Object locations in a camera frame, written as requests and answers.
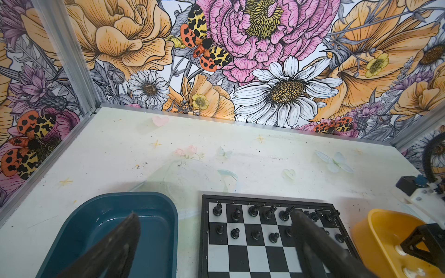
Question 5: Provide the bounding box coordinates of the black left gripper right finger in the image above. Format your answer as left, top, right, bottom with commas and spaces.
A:
290, 211, 376, 278

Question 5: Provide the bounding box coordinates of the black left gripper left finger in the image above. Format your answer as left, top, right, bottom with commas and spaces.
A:
58, 213, 141, 278

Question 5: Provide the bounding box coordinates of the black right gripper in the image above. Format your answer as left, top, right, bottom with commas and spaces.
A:
400, 224, 445, 273

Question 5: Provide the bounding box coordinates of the black chess piece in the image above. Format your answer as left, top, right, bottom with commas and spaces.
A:
213, 203, 223, 217

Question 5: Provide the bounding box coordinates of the teal plastic bin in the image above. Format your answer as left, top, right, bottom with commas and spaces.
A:
37, 192, 178, 278

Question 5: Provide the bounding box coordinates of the yellow plastic tray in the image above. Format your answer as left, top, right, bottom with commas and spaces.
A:
351, 209, 445, 278

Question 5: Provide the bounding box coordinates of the black and white chessboard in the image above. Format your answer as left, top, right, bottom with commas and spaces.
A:
198, 194, 359, 278

